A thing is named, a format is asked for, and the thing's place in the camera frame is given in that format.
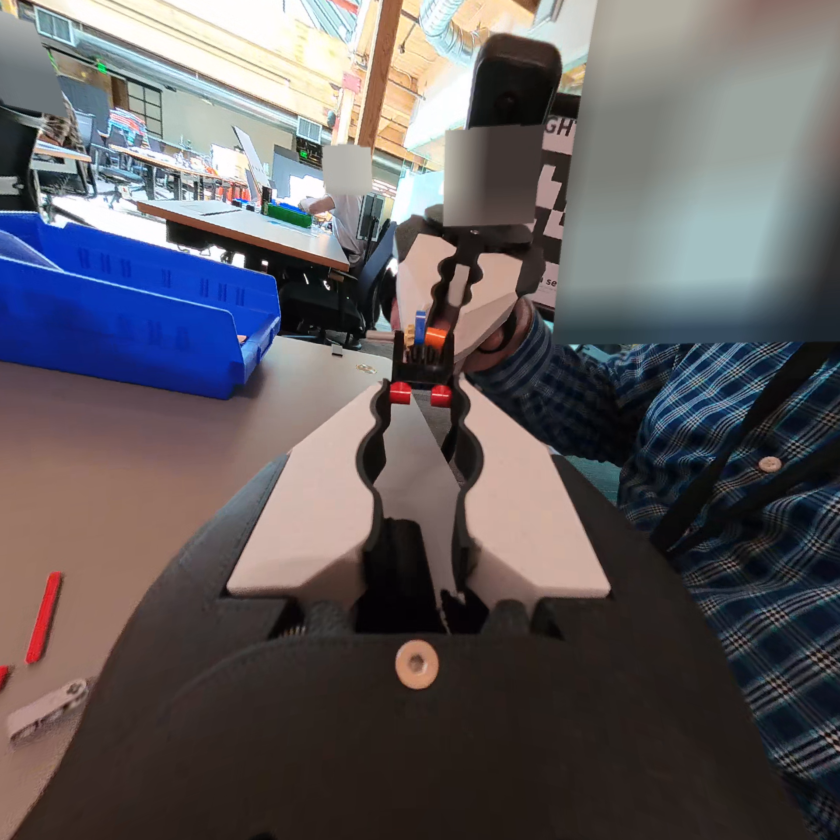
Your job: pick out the person's plaid shirt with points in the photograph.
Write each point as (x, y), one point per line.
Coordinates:
(754, 590)

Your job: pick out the silver ventilation duct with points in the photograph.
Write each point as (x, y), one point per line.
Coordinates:
(453, 26)

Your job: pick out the background office table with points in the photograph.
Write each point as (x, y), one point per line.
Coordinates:
(249, 229)

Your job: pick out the long red lego axle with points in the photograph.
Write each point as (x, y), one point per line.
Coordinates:
(43, 617)

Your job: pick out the light grey lego beam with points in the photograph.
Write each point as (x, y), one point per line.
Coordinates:
(46, 712)

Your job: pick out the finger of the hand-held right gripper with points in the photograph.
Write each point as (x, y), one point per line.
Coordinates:
(417, 275)
(492, 302)

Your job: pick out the person's right hand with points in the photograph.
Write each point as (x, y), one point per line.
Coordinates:
(525, 321)

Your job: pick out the person's right forearm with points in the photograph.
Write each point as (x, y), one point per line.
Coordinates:
(577, 394)

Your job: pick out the blue plastic bin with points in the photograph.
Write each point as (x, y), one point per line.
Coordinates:
(131, 328)

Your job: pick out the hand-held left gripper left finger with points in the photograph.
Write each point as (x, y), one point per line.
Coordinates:
(308, 518)

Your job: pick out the orange lego piece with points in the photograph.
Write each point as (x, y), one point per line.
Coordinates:
(434, 337)

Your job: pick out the cluttered background desk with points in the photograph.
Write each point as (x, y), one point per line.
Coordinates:
(164, 164)

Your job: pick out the black office chair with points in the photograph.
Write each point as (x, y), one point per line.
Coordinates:
(377, 262)

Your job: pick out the black lego gear assembly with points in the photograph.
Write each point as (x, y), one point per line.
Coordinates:
(420, 367)

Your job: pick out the green plastic bin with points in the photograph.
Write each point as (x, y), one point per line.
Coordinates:
(289, 215)

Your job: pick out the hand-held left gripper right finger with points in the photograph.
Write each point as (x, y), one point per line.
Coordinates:
(531, 518)

